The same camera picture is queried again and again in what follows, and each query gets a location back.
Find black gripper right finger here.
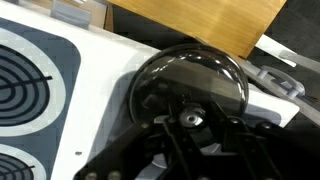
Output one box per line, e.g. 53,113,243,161
206,102,320,180

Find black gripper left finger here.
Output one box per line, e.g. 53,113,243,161
73,117,180,180

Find toy kitchen play set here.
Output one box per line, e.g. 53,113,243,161
0,0,320,180

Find wooden table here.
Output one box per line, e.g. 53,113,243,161
106,0,287,58

